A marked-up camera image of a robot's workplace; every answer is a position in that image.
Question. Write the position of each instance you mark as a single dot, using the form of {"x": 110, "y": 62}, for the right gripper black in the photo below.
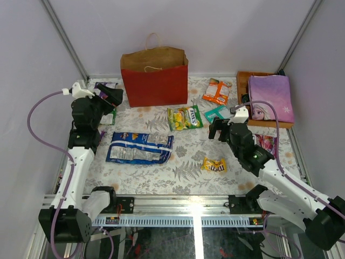
{"x": 220, "y": 124}

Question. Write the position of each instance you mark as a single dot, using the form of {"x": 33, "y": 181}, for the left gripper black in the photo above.
{"x": 105, "y": 97}

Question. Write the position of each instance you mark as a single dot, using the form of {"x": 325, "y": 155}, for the purple snack packet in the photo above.
{"x": 103, "y": 89}

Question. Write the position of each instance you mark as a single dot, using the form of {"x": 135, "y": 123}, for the teal snack packet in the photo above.
{"x": 221, "y": 112}

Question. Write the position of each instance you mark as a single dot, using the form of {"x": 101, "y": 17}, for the red green snack packet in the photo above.
{"x": 109, "y": 119}

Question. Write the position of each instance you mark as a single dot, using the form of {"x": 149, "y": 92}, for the yellow green candy packet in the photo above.
{"x": 184, "y": 118}

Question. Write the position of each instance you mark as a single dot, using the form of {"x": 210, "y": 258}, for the orange snack packet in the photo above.
{"x": 217, "y": 91}

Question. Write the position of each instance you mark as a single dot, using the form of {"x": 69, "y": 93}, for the yellow M&Ms packet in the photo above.
{"x": 214, "y": 165}

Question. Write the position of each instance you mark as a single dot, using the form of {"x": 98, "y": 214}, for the purple berries packet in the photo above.
{"x": 102, "y": 133}
{"x": 266, "y": 142}

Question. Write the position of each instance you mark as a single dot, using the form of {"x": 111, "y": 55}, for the red brown paper bag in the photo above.
{"x": 155, "y": 76}

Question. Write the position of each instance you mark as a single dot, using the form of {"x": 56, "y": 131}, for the blue Doritos chips bag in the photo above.
{"x": 140, "y": 148}

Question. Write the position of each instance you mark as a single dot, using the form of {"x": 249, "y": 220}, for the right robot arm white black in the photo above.
{"x": 318, "y": 215}

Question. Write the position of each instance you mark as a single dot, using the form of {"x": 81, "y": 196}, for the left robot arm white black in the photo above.
{"x": 69, "y": 217}

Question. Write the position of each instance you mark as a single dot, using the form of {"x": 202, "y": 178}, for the black object in tray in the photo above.
{"x": 245, "y": 98}

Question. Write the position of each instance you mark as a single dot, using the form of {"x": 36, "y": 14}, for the floral table mat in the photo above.
{"x": 181, "y": 174}

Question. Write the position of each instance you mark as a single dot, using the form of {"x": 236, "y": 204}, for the orange wooden tray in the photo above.
{"x": 243, "y": 88}

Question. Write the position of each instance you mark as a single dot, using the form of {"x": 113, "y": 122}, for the purple princess cloth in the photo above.
{"x": 272, "y": 96}

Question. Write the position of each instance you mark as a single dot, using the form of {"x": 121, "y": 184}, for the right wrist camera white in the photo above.
{"x": 240, "y": 115}

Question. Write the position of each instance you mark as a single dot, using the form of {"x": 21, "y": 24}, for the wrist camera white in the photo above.
{"x": 77, "y": 91}
{"x": 240, "y": 115}

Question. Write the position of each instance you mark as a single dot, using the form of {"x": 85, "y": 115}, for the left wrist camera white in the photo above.
{"x": 77, "y": 91}

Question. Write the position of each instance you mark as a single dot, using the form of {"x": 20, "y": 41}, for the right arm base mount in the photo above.
{"x": 246, "y": 204}

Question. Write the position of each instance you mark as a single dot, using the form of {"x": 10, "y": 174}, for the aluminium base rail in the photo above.
{"x": 176, "y": 211}

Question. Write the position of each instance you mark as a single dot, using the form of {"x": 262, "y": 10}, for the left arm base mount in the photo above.
{"x": 119, "y": 205}

